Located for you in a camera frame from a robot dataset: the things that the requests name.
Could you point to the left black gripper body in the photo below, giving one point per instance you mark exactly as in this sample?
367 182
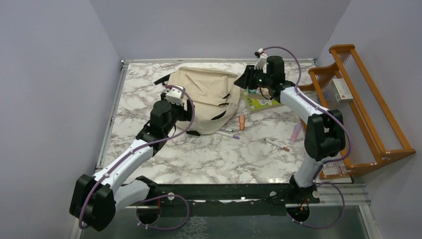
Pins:
179 113

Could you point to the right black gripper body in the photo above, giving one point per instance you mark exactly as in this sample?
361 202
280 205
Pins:
256 78

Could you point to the cream canvas backpack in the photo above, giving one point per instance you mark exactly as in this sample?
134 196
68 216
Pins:
214 95

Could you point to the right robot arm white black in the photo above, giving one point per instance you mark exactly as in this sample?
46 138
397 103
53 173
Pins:
324 136

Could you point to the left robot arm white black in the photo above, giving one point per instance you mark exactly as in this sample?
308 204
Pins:
125 165

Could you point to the green illustrated book upper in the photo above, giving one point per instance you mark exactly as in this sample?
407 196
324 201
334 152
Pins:
253 91

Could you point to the green illustrated book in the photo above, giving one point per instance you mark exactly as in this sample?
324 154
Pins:
253 91
255 105

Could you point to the green illustrated book lower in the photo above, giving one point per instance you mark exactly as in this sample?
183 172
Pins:
255 105

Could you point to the orange highlighter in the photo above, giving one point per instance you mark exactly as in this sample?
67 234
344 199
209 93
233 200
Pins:
242 122

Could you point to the purple capped marker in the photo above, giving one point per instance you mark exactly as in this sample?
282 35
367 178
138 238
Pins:
228 135

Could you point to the pink highlighter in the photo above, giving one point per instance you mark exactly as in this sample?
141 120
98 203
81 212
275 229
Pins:
297 129

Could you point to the brown tipped white marker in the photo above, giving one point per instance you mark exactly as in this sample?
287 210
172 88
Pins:
277 145

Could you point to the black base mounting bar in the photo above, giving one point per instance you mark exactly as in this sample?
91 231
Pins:
204 200

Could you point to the small white box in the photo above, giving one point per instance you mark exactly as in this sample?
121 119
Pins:
341 90

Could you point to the wooden shelf rack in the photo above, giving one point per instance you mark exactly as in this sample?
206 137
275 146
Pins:
377 139

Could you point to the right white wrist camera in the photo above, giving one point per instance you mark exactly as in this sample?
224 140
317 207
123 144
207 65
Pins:
261 59

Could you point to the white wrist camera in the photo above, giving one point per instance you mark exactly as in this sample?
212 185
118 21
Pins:
175 95
261 59

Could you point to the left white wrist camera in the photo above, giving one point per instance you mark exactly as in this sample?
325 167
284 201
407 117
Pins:
175 95

